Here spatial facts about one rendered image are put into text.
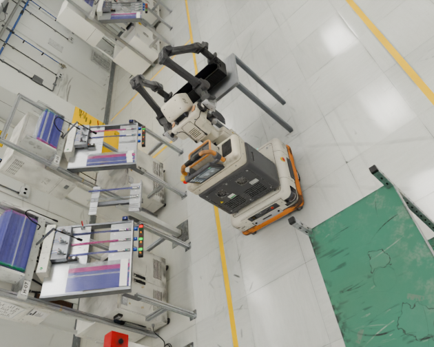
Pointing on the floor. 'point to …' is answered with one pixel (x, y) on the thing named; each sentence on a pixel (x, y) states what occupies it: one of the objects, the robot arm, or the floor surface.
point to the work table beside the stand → (229, 82)
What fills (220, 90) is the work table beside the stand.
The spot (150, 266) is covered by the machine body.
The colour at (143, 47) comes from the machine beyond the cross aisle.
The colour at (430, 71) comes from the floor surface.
